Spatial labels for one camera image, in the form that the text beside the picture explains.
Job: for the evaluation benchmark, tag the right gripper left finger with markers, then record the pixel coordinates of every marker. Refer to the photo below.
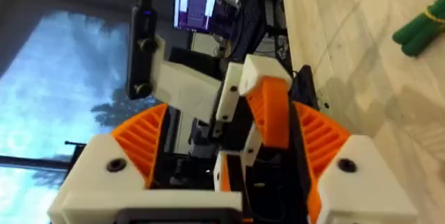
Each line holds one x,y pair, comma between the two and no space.
104,161

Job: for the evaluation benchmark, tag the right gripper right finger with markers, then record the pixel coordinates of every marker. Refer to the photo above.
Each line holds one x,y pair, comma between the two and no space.
361,182

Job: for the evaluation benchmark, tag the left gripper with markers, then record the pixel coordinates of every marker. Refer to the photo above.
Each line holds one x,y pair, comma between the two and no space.
184,85

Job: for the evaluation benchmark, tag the green toy vegetable bundle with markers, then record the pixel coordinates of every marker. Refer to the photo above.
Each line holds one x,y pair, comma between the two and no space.
419,31

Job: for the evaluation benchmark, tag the computer monitor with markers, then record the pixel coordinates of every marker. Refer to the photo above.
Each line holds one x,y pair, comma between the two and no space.
194,1

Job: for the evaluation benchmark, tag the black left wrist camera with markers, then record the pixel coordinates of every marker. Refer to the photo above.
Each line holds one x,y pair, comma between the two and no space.
140,64

